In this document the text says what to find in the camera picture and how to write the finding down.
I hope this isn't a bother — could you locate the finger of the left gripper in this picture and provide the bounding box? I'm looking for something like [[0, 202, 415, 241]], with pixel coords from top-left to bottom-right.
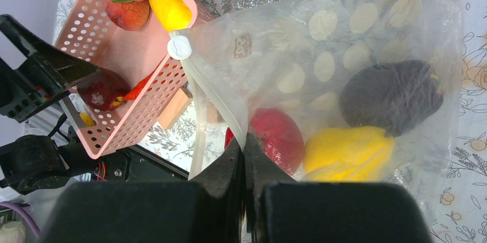
[[1, 14, 100, 97], [1, 59, 69, 123]]

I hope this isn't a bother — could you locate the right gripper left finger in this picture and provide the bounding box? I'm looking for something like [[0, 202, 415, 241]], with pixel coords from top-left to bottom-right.
[[40, 140, 244, 242]]

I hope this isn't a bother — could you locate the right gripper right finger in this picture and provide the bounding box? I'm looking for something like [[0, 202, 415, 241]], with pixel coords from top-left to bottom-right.
[[243, 134, 431, 242]]

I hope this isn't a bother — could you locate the pink plastic basket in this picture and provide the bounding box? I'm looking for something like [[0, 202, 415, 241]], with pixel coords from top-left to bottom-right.
[[54, 0, 225, 160]]

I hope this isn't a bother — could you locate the dark red apple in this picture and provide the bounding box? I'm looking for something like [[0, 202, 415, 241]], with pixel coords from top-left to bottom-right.
[[76, 68, 132, 111]]

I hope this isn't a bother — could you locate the yellow lemon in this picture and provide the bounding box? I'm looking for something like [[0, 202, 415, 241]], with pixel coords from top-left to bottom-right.
[[302, 126, 395, 182]]

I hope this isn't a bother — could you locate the yellow mango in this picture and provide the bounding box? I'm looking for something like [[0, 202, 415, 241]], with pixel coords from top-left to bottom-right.
[[149, 0, 192, 32]]

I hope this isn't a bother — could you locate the clear zip top bag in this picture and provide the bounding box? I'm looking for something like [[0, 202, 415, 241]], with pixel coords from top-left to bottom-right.
[[168, 0, 463, 222]]

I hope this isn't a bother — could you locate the dark purple plum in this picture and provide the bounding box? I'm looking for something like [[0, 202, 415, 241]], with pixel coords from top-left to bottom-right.
[[338, 60, 444, 137]]

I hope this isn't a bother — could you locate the orange red carrot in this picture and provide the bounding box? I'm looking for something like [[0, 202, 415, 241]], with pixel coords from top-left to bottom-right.
[[123, 68, 157, 101]]

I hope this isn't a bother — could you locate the small wooden cube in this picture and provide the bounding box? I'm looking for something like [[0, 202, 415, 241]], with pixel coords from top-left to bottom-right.
[[206, 102, 224, 124]]

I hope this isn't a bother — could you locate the long wooden block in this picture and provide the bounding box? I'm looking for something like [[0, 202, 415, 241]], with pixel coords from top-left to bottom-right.
[[158, 87, 193, 130]]

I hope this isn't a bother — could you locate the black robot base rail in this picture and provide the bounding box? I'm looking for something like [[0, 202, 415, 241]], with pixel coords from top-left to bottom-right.
[[90, 145, 189, 182]]

